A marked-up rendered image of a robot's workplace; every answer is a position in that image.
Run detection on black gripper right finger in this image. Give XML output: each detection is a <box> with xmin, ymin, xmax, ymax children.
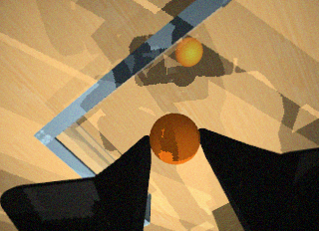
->
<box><xmin>198</xmin><ymin>128</ymin><xmax>319</xmax><ymax>231</ymax></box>

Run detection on orange see-through ball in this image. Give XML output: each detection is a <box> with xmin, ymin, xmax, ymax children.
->
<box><xmin>174</xmin><ymin>37</ymin><xmax>203</xmax><ymax>67</ymax></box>

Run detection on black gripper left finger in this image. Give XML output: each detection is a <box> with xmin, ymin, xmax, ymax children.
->
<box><xmin>0</xmin><ymin>135</ymin><xmax>152</xmax><ymax>231</ymax></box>

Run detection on brown ball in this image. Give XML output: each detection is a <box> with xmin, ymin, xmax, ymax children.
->
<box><xmin>150</xmin><ymin>114</ymin><xmax>200</xmax><ymax>164</ymax></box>

